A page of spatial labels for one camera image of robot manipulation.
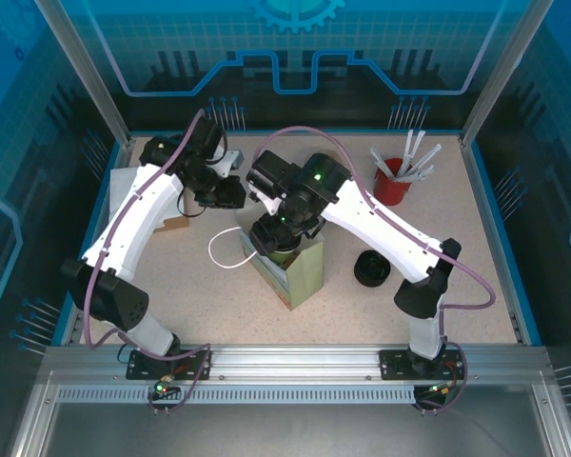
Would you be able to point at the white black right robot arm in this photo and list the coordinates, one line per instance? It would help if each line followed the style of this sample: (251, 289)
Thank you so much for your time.
(390, 233)

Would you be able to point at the aluminium frame post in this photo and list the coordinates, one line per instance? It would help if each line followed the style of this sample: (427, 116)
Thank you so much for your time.
(90, 76)
(499, 71)

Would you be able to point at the red plastic cup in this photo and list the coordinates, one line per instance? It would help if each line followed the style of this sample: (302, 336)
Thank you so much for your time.
(390, 190)

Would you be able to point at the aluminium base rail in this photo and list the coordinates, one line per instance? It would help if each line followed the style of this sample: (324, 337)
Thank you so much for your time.
(295, 362)

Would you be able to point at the small circuit board with LED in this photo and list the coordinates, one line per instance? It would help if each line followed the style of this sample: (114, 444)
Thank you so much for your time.
(439, 389)
(164, 388)

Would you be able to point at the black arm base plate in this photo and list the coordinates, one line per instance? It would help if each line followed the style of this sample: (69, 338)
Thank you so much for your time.
(143, 366)
(395, 365)

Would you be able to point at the white green paper bag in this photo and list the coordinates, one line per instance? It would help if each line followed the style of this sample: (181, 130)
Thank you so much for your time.
(304, 281)

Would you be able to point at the blue table edge strip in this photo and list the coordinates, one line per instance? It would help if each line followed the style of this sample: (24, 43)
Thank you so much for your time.
(504, 247)

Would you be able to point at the stack of black cup lids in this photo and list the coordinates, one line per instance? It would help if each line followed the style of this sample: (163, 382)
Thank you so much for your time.
(372, 269)

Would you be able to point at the green paper coffee cup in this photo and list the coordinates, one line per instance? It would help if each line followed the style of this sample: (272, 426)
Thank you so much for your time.
(285, 256)

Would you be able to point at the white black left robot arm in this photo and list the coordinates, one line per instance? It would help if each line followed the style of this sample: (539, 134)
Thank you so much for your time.
(133, 224)

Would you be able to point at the white wrapped straw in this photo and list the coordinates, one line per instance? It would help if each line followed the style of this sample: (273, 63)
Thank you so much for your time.
(418, 147)
(426, 159)
(381, 163)
(418, 174)
(407, 151)

